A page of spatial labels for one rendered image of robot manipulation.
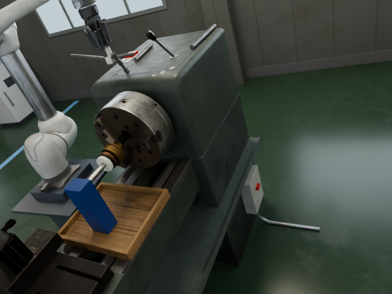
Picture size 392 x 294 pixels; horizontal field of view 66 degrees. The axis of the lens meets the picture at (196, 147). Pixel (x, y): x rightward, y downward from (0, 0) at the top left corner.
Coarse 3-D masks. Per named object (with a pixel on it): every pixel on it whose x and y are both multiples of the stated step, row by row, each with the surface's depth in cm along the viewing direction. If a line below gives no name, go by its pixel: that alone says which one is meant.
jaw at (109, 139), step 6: (102, 114) 122; (96, 120) 119; (102, 120) 120; (108, 120) 122; (96, 126) 121; (102, 126) 119; (108, 126) 121; (114, 126) 122; (102, 132) 119; (108, 132) 119; (114, 132) 121; (120, 132) 123; (108, 138) 118; (114, 138) 120
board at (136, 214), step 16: (112, 192) 132; (128, 192) 129; (144, 192) 126; (160, 192) 121; (112, 208) 124; (128, 208) 121; (144, 208) 118; (160, 208) 117; (80, 224) 121; (128, 224) 114; (144, 224) 109; (64, 240) 115; (80, 240) 111; (96, 240) 112; (112, 240) 109; (128, 240) 107; (128, 256) 101
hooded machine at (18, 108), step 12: (0, 60) 467; (0, 72) 460; (0, 84) 459; (12, 84) 476; (0, 96) 460; (12, 96) 476; (0, 108) 478; (12, 108) 475; (24, 108) 494; (0, 120) 498; (12, 120) 487; (24, 120) 498
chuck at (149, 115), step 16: (128, 96) 121; (112, 112) 118; (128, 112) 114; (144, 112) 117; (96, 128) 128; (128, 128) 121; (144, 128) 117; (160, 128) 120; (160, 144) 120; (144, 160) 130
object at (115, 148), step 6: (108, 144) 117; (114, 144) 116; (120, 144) 119; (102, 150) 116; (108, 150) 115; (114, 150) 115; (120, 150) 117; (108, 156) 113; (114, 156) 115; (120, 156) 116; (114, 162) 114; (120, 162) 118
